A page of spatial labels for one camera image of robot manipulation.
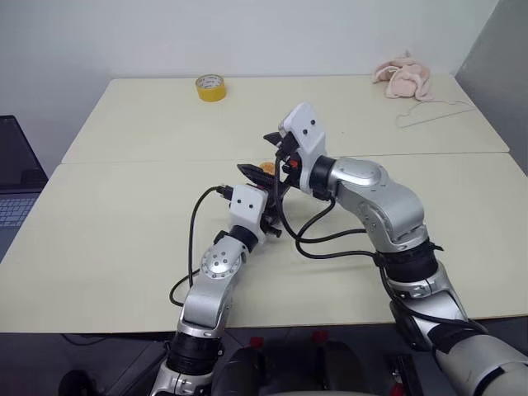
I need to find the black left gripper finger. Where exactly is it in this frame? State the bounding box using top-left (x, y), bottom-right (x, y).
top-left (237, 163), bottom-right (274, 187)

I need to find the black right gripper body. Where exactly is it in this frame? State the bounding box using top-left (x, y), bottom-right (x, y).
top-left (275, 134), bottom-right (304, 190)

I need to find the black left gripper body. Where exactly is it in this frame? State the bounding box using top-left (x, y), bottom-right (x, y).
top-left (260, 175), bottom-right (285, 239)

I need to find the yellow tape roll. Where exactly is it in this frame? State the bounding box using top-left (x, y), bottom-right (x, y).
top-left (194, 73), bottom-right (228, 103)

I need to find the pink crumpled cloth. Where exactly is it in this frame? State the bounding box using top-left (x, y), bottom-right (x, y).
top-left (372, 49), bottom-right (435, 101)

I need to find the dark laptop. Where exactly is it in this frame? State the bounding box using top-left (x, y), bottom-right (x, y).
top-left (0, 115), bottom-right (49, 261)

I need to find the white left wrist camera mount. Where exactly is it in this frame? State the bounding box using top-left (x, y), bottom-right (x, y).
top-left (228, 184), bottom-right (268, 245)

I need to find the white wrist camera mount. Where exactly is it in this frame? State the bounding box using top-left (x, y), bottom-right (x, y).
top-left (228, 184), bottom-right (268, 245)
top-left (278, 101), bottom-right (328, 195)

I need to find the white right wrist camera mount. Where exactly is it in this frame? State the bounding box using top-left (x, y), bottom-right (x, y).
top-left (278, 101), bottom-right (328, 195)

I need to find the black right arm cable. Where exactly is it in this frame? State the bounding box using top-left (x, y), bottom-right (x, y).
top-left (271, 151), bottom-right (389, 262)

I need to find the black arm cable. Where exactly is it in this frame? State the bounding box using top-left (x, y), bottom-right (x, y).
top-left (168, 185), bottom-right (233, 307)
top-left (271, 151), bottom-right (389, 262)

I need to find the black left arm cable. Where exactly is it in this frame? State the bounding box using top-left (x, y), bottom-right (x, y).
top-left (168, 185), bottom-right (233, 307)

